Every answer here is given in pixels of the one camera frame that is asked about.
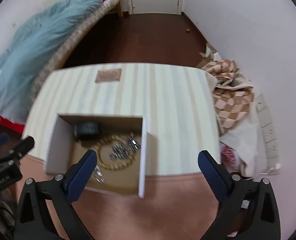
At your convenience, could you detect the brown label patch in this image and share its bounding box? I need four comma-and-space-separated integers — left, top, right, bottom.
95, 68, 122, 83

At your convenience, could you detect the checkered beige blanket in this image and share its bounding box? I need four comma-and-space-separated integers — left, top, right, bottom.
196, 43, 255, 137

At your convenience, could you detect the thin silver pendant necklace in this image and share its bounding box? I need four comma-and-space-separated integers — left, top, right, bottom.
93, 164, 107, 185

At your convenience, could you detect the wooden bead bracelet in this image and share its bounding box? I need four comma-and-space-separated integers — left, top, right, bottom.
95, 134, 139, 172

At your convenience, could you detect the blue duvet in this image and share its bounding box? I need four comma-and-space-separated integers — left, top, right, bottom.
0, 0, 103, 124

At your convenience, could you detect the black smart watch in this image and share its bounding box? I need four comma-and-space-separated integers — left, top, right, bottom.
74, 121, 101, 141

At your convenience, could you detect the white power strip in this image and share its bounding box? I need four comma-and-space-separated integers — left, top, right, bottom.
255, 93, 281, 176

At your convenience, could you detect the red bed sheet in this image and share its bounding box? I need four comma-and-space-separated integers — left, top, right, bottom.
0, 117, 25, 134

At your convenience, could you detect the silver chain bracelet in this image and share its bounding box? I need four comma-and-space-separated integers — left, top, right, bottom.
109, 135, 142, 162

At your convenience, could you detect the white cardboard box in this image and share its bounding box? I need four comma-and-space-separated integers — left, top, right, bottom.
44, 114, 147, 198

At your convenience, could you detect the checkered mattress cover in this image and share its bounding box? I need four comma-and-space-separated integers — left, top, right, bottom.
30, 0, 122, 105

